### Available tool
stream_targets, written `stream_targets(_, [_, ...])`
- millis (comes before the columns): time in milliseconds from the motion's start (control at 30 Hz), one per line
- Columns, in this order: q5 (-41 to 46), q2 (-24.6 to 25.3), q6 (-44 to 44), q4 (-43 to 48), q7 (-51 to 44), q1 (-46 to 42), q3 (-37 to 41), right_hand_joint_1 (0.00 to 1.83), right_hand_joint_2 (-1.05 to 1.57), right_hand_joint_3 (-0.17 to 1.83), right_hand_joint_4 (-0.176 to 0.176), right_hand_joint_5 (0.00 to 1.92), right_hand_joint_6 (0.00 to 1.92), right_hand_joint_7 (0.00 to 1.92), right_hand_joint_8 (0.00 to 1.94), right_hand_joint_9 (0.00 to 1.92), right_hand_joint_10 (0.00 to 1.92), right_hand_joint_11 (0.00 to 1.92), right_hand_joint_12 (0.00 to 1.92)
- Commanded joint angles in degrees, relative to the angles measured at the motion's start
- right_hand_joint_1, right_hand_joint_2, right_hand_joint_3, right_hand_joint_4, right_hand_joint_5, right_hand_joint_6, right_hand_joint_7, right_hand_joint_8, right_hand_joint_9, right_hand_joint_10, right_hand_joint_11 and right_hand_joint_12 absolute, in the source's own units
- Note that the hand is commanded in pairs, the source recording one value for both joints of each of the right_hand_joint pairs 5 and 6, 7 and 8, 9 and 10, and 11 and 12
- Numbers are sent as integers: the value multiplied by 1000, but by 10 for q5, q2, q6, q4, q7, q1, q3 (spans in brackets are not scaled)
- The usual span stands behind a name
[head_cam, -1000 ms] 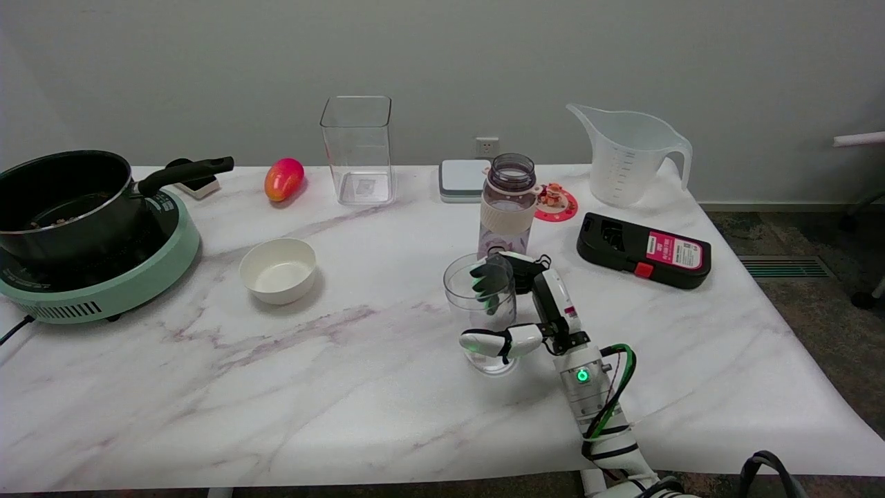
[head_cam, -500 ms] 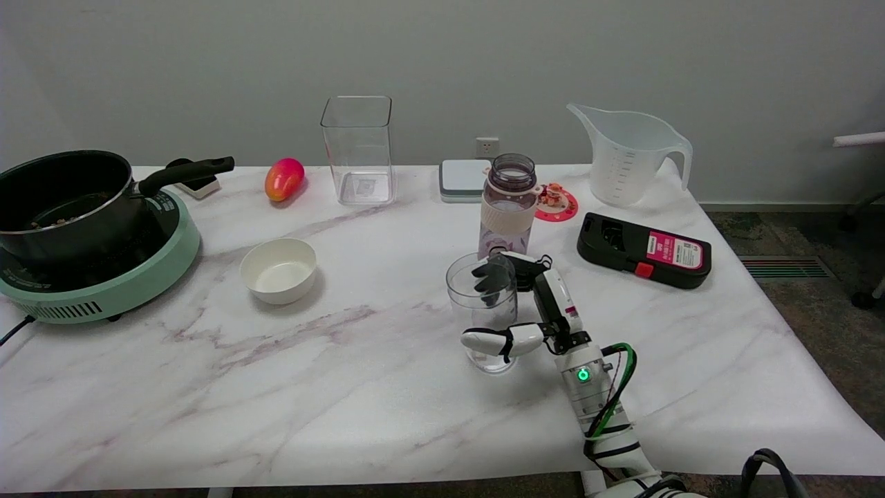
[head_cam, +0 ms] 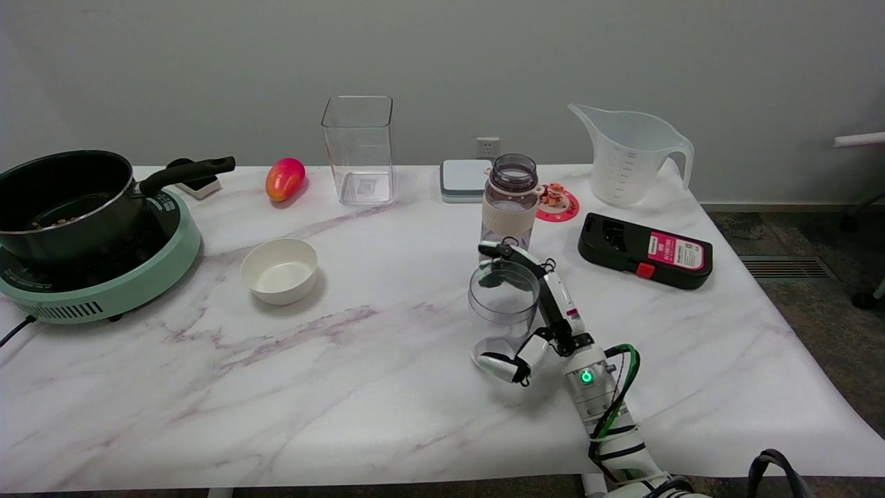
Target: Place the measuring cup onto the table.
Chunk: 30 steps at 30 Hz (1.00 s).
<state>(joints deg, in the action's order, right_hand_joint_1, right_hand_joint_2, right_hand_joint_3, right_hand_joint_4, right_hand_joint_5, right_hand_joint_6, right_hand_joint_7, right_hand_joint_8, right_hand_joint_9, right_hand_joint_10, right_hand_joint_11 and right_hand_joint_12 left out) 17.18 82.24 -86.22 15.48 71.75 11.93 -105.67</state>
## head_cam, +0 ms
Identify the white table leg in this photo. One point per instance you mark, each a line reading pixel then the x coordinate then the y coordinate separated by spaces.
pixel 220 493
pixel 591 485

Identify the pink round coaster with figure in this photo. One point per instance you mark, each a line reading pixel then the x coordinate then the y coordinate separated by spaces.
pixel 562 207

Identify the purple clear water bottle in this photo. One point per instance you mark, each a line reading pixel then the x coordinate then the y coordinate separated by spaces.
pixel 510 207

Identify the black device with pink label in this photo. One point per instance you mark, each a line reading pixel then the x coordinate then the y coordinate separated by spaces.
pixel 624 252

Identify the large translucent measuring jug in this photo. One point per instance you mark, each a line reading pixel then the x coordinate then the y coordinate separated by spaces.
pixel 628 166

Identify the white horizontal bar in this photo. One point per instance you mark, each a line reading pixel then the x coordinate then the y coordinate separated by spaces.
pixel 861 139

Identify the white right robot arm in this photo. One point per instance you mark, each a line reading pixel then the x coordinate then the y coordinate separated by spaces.
pixel 594 398

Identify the white wall socket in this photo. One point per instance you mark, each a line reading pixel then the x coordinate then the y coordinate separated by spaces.
pixel 489 146

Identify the green induction cooker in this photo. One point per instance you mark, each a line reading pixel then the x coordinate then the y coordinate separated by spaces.
pixel 140 290

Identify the small clear measuring cup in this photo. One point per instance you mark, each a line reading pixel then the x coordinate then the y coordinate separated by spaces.
pixel 501 308

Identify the clear square storage container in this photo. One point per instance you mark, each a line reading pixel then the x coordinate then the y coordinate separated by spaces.
pixel 359 155

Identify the red yellow mango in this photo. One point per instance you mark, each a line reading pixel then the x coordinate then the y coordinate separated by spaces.
pixel 284 180

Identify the black chair base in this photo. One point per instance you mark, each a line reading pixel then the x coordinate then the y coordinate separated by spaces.
pixel 864 299

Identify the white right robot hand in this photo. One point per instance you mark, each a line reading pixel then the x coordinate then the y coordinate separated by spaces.
pixel 561 304

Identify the floor vent grille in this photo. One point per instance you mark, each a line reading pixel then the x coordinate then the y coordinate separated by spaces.
pixel 787 268

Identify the grey white kitchen scale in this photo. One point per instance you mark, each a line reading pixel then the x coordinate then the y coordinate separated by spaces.
pixel 463 181

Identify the white round bowl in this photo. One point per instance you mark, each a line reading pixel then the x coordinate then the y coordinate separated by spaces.
pixel 278 277

